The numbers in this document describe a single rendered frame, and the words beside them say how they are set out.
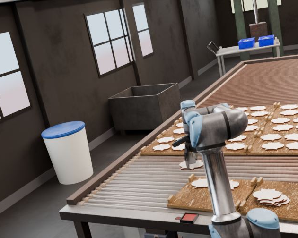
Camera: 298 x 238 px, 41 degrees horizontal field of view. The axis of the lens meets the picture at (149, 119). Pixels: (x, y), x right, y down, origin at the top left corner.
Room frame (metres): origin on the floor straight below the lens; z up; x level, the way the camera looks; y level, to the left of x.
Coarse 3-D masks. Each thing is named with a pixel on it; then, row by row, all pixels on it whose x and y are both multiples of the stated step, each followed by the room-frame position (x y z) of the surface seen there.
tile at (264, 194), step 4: (256, 192) 1.88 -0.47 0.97; (260, 192) 1.88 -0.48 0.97; (264, 192) 1.87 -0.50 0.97; (268, 192) 1.86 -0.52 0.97; (272, 192) 1.85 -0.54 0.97; (276, 192) 1.84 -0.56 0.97; (256, 196) 1.84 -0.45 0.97; (260, 196) 1.83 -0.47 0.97; (264, 196) 1.82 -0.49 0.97; (268, 196) 1.82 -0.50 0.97; (272, 196) 1.81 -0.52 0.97; (276, 196) 1.80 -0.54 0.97; (260, 200) 1.81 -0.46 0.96; (264, 200) 1.80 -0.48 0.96; (268, 200) 1.79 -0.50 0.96; (272, 200) 1.78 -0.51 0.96
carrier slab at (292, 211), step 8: (264, 184) 2.02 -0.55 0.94; (272, 184) 2.00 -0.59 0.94; (280, 184) 1.98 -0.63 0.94; (288, 184) 1.96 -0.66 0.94; (296, 184) 1.94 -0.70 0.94; (280, 192) 1.89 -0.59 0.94; (288, 192) 1.88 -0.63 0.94; (296, 192) 1.86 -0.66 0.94; (248, 200) 1.88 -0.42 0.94; (256, 200) 1.86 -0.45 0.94; (296, 200) 1.78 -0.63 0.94; (248, 208) 1.80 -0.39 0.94; (264, 208) 1.77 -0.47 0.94; (272, 208) 1.76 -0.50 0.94; (280, 208) 1.74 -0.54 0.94; (288, 208) 1.73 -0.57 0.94; (296, 208) 1.71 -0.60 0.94; (280, 216) 1.67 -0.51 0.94; (288, 216) 1.66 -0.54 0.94; (296, 216) 1.65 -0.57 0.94
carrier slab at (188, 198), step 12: (192, 180) 2.26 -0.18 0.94; (240, 180) 2.12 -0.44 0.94; (180, 192) 2.13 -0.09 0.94; (192, 192) 2.10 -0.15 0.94; (204, 192) 2.07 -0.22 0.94; (240, 192) 1.98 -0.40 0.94; (168, 204) 2.02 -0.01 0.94; (180, 204) 1.99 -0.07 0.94; (192, 204) 1.96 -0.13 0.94; (204, 204) 1.93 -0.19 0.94
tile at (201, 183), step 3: (198, 180) 2.22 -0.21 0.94; (201, 180) 2.21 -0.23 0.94; (204, 180) 2.20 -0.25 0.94; (192, 183) 2.20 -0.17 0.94; (195, 183) 2.19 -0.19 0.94; (198, 183) 2.18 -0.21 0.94; (201, 183) 2.17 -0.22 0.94; (204, 183) 2.17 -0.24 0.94; (207, 183) 2.16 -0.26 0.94; (192, 186) 2.18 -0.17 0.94; (195, 186) 2.16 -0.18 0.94; (198, 186) 2.15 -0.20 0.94; (201, 186) 2.14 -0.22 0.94; (204, 186) 2.13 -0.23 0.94; (207, 186) 2.12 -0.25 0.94
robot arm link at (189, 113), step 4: (188, 108) 1.94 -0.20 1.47; (192, 108) 1.93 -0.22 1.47; (200, 108) 1.90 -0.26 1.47; (204, 108) 1.89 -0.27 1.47; (184, 112) 1.93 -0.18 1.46; (188, 112) 1.88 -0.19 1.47; (192, 112) 1.86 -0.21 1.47; (196, 112) 1.86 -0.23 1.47; (200, 112) 1.87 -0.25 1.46; (204, 112) 1.86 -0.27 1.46; (184, 116) 1.90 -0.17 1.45; (188, 116) 1.85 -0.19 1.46; (192, 116) 1.84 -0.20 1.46; (196, 116) 1.84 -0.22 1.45; (188, 120) 1.84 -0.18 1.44; (188, 124) 1.84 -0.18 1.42
